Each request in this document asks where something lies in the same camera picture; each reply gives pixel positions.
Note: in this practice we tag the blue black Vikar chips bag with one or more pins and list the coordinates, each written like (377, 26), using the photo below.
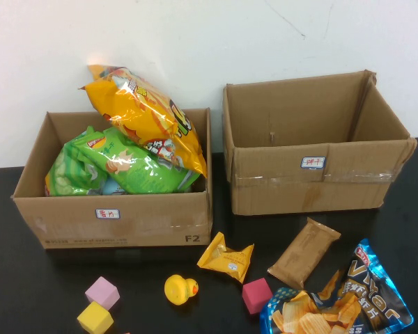
(369, 295)

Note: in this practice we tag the green cucumber chips bag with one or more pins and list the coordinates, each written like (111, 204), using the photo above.
(69, 170)

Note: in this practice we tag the brown snack packet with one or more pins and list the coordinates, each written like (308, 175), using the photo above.
(299, 257)

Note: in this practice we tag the red foam cube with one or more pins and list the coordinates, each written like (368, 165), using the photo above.
(256, 295)

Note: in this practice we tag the small yellow snack packet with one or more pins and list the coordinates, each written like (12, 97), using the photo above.
(226, 261)

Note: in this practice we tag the cardboard box with F2 print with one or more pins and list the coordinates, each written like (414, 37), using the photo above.
(73, 229)

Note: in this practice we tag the light blue snack packet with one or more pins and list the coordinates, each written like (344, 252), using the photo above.
(111, 188)

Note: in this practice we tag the cardboard box with clear tape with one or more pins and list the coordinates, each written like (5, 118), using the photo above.
(282, 195)

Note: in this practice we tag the pink foam cube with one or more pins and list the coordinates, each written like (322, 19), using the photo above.
(102, 292)

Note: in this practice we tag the white label on taped box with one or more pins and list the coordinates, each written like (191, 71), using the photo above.
(313, 162)

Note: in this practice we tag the orange snack bag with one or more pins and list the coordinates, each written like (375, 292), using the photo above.
(97, 71)

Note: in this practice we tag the white label on F2 box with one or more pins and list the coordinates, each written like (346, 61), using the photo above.
(107, 213)

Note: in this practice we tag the yellow foam cube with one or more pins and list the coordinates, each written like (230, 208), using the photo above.
(94, 320)

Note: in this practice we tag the large yellow chips bag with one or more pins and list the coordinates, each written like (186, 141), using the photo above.
(139, 115)

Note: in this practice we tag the yellow rubber duck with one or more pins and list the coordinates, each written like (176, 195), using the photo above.
(177, 290)

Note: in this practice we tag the green Lay's chips bag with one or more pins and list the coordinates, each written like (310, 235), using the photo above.
(139, 170)

